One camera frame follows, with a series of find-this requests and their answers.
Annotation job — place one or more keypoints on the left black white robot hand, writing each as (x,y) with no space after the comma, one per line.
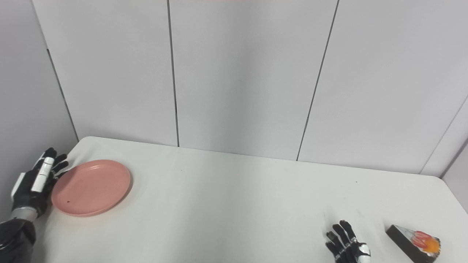
(29,197)

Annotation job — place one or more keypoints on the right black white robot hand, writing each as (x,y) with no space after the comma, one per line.
(347,248)

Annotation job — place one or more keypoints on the chocolate cake slice with fruit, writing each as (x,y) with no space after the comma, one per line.
(406,243)

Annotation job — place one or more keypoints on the pink round plate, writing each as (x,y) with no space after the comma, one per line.
(91,188)

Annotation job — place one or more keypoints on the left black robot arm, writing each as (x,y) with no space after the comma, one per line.
(16,237)

